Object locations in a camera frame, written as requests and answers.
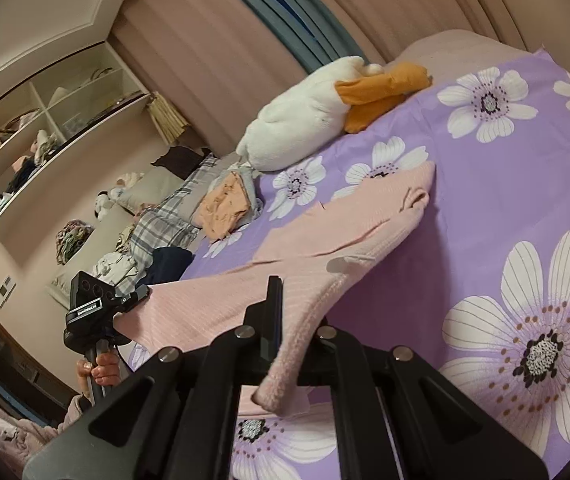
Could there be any dark navy cloth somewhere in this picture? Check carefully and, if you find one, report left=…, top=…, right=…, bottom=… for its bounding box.
left=145, top=246, right=196, bottom=286

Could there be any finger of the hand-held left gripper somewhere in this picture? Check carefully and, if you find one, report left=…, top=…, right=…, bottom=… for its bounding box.
left=115, top=284, right=150, bottom=315

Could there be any pink striped baby top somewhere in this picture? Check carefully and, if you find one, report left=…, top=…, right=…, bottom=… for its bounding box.
left=115, top=160, right=438, bottom=418

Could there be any white plush duck toy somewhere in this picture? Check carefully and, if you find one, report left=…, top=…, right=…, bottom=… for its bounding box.
left=236, top=55, right=433, bottom=172

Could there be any pink curtain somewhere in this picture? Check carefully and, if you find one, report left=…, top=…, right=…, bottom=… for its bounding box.
left=110, top=0, right=546, bottom=161

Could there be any person's left hand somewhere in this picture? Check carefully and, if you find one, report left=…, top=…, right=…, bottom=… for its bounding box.
left=76, top=349, right=122, bottom=391

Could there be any beige mattress cover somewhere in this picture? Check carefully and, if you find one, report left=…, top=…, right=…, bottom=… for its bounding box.
left=385, top=29, right=546, bottom=73

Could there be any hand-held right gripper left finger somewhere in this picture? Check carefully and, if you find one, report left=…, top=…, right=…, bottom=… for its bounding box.
left=24, top=275, right=284, bottom=480

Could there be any person's pink fleece clothing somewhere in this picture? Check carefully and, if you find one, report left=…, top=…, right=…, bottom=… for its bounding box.
left=0, top=395, right=66, bottom=461

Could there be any white wall shelf unit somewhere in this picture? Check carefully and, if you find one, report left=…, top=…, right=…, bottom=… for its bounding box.
left=0, top=40, right=153, bottom=233

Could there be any dark brown cloth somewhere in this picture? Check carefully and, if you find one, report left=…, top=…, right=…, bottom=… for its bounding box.
left=151, top=146, right=212, bottom=181

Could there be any purple floral bed sheet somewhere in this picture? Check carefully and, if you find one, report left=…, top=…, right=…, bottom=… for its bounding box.
left=130, top=47, right=570, bottom=480

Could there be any small plush toy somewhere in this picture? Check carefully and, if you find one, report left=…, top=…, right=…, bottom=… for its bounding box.
left=95, top=172, right=144, bottom=221

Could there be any pile of white clothes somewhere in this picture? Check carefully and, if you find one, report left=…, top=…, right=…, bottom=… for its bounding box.
left=92, top=250, right=140, bottom=293

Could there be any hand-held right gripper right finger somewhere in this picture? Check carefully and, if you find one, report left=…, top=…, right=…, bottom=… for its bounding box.
left=305, top=325, right=550, bottom=480

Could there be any wall switch panel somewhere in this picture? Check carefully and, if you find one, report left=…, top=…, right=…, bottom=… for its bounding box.
left=0, top=274, right=17, bottom=308

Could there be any beige pillow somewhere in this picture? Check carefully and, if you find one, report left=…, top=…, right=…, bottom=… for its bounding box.
left=115, top=162, right=200, bottom=216

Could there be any floral cloth bundle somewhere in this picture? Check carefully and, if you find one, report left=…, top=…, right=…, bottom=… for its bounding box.
left=55, top=219, right=94, bottom=266

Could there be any plaid cloth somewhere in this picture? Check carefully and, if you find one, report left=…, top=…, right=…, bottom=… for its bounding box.
left=127, top=155, right=220, bottom=266

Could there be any grey folded garment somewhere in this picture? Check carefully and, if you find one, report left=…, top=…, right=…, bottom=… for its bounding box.
left=192, top=162, right=266, bottom=233

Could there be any blue curtain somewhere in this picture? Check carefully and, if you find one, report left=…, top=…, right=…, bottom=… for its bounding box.
left=197, top=0, right=366, bottom=73

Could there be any person's left forearm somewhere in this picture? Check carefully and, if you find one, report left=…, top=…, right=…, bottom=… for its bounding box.
left=57, top=390, right=94, bottom=430

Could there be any orange folded garment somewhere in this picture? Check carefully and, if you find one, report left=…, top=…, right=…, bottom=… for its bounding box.
left=199, top=172, right=252, bottom=241

